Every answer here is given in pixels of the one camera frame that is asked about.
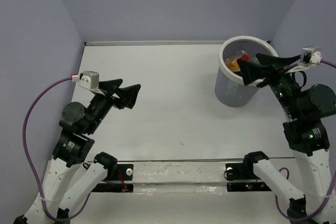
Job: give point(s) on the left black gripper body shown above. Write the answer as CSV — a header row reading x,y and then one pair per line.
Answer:
x,y
102,104

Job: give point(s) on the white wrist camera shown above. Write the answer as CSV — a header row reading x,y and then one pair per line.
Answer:
x,y
88,80
311,55

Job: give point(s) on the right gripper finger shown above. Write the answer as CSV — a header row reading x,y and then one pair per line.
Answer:
x,y
251,72
276,62

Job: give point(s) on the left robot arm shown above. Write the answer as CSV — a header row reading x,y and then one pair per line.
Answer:
x,y
57,201

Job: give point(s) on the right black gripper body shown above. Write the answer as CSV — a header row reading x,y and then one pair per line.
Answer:
x,y
283,84

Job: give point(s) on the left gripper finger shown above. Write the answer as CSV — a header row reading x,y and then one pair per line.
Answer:
x,y
108,87
127,96

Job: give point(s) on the white foam front board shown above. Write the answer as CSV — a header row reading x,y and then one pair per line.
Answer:
x,y
185,191

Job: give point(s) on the red cap plastic bottle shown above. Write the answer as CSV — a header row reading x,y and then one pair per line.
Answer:
x,y
241,54

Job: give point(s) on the grey bin with white rim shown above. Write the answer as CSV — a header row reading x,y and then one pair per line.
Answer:
x,y
229,87

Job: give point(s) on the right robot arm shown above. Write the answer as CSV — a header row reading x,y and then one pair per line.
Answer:
x,y
306,136

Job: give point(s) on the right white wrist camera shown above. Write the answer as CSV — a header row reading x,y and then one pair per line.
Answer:
x,y
311,55

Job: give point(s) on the orange drink bottle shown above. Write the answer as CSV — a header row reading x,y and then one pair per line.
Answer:
x,y
231,63

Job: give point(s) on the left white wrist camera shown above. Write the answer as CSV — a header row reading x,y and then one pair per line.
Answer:
x,y
88,80

